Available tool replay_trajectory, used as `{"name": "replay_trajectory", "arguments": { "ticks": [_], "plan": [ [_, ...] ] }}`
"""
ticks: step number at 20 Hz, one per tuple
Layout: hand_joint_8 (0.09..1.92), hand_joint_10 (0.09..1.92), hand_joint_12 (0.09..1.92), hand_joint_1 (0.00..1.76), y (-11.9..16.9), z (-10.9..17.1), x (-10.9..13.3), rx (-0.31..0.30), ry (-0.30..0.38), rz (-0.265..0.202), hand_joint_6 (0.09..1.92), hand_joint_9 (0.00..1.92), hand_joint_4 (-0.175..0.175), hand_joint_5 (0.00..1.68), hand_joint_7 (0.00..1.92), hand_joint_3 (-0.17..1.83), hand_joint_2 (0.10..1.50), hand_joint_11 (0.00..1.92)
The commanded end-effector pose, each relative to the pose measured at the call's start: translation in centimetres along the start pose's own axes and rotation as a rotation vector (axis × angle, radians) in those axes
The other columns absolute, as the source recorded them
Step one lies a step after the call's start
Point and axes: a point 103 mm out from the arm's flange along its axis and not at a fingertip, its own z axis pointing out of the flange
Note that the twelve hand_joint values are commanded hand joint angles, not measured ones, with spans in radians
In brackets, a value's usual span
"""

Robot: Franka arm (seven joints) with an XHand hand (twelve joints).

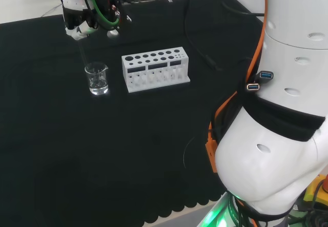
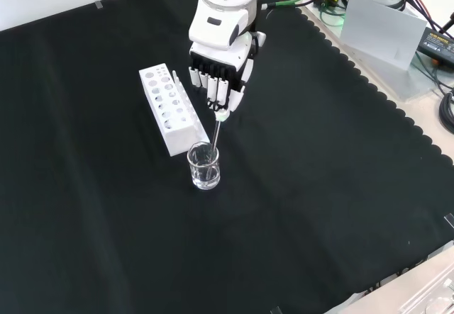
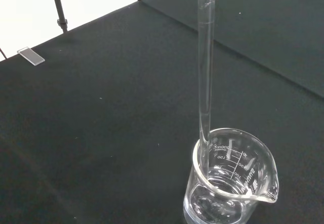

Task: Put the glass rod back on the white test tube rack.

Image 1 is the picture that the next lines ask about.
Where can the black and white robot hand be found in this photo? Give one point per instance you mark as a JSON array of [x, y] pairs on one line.
[[77, 4]]

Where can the white test tube rack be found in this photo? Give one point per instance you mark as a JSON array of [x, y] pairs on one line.
[[156, 66]]

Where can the blue USB plug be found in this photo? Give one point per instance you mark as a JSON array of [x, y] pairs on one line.
[[266, 75], [253, 86]]

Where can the black table cloth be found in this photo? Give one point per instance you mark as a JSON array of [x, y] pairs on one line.
[[102, 147]]

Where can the clear glass beaker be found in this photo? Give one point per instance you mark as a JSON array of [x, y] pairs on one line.
[[97, 83]]

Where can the yellow stop button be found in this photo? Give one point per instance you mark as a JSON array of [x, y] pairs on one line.
[[311, 189]]

